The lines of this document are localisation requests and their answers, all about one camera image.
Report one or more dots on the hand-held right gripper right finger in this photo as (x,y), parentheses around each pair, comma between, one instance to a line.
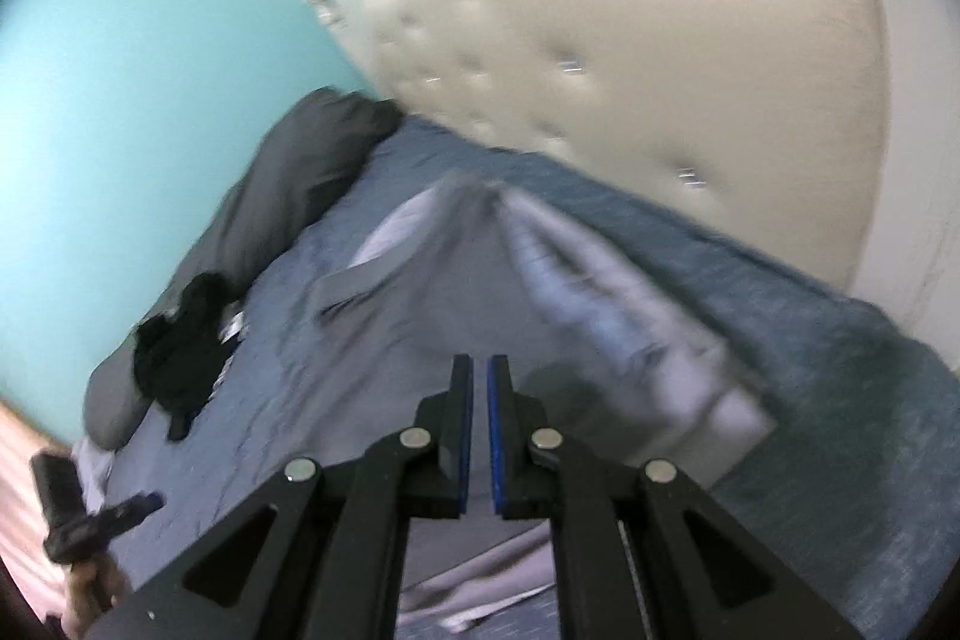
(493,445)

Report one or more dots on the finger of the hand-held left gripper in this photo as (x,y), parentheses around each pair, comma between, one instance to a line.
(135,507)

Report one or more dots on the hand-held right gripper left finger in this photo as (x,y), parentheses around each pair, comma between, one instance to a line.
(465,475)

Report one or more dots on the long grey garment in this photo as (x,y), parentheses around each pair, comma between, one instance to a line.
(420,280)

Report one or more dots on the pile of black clothes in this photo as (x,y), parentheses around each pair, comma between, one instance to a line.
(180,355)

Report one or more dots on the pile of grey clothes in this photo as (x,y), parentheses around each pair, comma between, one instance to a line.
(600,310)

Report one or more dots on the person's left hand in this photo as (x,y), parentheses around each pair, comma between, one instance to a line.
(112,587)

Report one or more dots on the pink curtain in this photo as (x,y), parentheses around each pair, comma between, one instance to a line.
(22,497)

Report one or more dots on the light grey bed sheet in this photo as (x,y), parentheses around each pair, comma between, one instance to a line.
(90,467)

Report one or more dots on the light grey cloth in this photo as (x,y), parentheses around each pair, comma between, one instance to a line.
(465,580)

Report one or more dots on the dark grey pillow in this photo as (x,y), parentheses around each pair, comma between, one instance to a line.
(109,400)
(300,183)

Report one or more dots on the blue patterned blanket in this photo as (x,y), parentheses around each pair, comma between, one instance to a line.
(787,422)

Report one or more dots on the cream tufted headboard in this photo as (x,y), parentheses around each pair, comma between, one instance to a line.
(637,85)

